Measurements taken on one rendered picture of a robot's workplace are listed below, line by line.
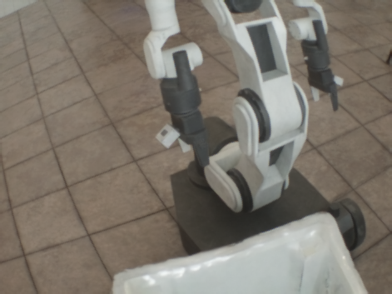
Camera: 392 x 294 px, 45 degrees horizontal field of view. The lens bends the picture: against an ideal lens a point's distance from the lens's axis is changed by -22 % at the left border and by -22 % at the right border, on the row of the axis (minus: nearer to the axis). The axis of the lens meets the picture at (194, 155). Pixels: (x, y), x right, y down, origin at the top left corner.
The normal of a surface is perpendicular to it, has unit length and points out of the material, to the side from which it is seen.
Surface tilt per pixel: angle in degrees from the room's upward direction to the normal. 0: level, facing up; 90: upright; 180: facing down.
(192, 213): 0
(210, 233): 0
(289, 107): 66
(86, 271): 0
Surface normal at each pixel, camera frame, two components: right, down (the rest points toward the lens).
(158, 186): -0.11, -0.80
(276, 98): 0.37, 0.12
